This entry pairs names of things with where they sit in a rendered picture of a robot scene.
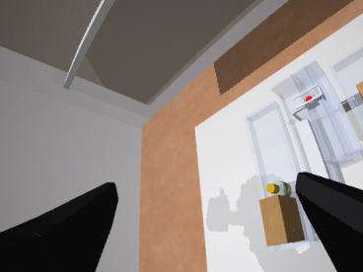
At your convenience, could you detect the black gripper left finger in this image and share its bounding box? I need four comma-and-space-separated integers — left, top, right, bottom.
0, 182, 118, 272

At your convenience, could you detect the tan rectangular block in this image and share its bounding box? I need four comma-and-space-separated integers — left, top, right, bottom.
355, 82, 363, 101
259, 195, 305, 246

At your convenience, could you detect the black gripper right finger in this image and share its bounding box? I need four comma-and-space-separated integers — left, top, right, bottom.
295, 171, 363, 272

